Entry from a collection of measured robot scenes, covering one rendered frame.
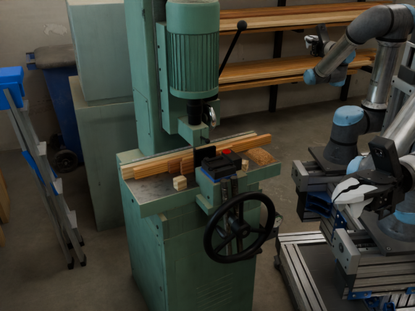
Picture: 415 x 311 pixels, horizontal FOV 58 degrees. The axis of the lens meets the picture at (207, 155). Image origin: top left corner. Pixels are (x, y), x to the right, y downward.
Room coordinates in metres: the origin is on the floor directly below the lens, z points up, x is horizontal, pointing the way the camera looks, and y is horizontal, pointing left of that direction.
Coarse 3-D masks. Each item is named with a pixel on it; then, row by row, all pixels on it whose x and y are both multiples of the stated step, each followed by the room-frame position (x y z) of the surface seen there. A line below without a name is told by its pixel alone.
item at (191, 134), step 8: (184, 120) 1.33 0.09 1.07; (184, 128) 1.30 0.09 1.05; (192, 128) 1.26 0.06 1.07; (200, 128) 1.26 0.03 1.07; (208, 128) 1.27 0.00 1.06; (184, 136) 1.30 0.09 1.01; (192, 136) 1.24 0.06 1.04; (208, 136) 1.27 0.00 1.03; (192, 144) 1.24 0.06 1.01; (200, 144) 1.26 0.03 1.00
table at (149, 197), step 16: (160, 176) 1.19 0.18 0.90; (176, 176) 1.19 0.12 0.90; (192, 176) 1.19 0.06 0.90; (256, 176) 1.24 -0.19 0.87; (272, 176) 1.28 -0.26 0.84; (128, 192) 1.12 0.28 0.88; (144, 192) 1.09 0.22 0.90; (160, 192) 1.09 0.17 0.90; (176, 192) 1.09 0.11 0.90; (192, 192) 1.11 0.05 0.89; (144, 208) 1.02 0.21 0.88; (160, 208) 1.05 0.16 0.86; (208, 208) 1.04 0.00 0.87
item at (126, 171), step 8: (240, 136) 1.43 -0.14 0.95; (248, 136) 1.43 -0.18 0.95; (208, 144) 1.36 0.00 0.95; (216, 144) 1.36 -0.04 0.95; (224, 144) 1.38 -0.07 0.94; (176, 152) 1.29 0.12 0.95; (184, 152) 1.29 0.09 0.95; (192, 152) 1.31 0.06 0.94; (144, 160) 1.23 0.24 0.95; (152, 160) 1.23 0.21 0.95; (160, 160) 1.24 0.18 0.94; (120, 168) 1.18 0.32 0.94; (128, 168) 1.18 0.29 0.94; (128, 176) 1.18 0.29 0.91
